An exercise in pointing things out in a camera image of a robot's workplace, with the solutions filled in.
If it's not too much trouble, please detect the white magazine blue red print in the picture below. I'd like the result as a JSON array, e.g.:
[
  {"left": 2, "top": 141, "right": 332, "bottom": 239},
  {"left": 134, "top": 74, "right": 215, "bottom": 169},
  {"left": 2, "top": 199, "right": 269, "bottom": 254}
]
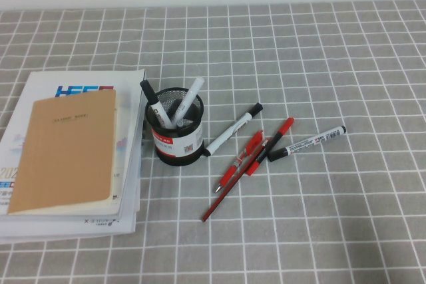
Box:
[{"left": 0, "top": 69, "right": 148, "bottom": 217}]

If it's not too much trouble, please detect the thin white marker printed barcode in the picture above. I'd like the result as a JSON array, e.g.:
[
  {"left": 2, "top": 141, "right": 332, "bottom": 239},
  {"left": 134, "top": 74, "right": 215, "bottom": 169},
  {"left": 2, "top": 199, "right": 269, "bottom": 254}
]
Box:
[{"left": 268, "top": 125, "right": 347, "bottom": 164}]

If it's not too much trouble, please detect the red gel pen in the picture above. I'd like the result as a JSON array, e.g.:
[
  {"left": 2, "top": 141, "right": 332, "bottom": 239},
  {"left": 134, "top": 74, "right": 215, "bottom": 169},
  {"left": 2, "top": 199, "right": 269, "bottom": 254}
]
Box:
[{"left": 214, "top": 130, "right": 265, "bottom": 194}]

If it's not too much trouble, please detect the brown paper notebook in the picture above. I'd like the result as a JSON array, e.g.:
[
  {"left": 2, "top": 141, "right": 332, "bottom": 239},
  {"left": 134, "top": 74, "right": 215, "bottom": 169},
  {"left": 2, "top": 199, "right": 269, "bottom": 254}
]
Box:
[{"left": 7, "top": 88, "right": 118, "bottom": 215}]

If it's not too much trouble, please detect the black mesh pen holder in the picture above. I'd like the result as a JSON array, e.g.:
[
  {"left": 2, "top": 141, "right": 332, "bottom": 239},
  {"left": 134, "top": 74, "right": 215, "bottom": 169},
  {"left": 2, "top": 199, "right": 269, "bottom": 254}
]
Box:
[{"left": 144, "top": 86, "right": 206, "bottom": 167}]

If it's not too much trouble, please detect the grey white checked tablecloth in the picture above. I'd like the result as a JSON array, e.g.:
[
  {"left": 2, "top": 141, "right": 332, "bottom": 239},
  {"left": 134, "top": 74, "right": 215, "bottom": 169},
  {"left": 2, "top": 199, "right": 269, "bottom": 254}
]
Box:
[{"left": 0, "top": 0, "right": 426, "bottom": 284}]

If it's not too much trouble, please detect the white marker black cap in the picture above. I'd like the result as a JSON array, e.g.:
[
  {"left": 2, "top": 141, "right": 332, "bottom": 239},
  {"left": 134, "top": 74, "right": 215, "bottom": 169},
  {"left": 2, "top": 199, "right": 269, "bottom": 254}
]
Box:
[
  {"left": 204, "top": 102, "right": 265, "bottom": 158},
  {"left": 139, "top": 79, "right": 168, "bottom": 130}
]

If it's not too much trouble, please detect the red black striped pencil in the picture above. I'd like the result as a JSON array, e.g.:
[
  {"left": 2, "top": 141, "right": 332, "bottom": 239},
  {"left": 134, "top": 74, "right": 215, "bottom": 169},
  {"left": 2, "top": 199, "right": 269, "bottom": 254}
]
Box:
[{"left": 200, "top": 137, "right": 271, "bottom": 223}]

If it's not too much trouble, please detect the white pen grey tip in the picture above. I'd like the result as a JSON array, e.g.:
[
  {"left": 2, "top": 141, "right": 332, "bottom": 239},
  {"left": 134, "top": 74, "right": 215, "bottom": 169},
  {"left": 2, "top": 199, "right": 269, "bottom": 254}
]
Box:
[{"left": 170, "top": 76, "right": 206, "bottom": 129}]

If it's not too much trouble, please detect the white paper booklet stack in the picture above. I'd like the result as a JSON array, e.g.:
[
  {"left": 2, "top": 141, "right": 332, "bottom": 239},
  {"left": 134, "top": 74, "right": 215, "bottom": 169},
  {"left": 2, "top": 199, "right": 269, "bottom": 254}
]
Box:
[{"left": 0, "top": 87, "right": 152, "bottom": 245}]

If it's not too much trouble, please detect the red capped black double-ended marker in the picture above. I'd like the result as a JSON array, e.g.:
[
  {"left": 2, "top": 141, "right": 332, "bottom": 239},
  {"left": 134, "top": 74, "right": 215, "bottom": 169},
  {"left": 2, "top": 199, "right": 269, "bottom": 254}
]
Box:
[{"left": 245, "top": 116, "right": 296, "bottom": 177}]

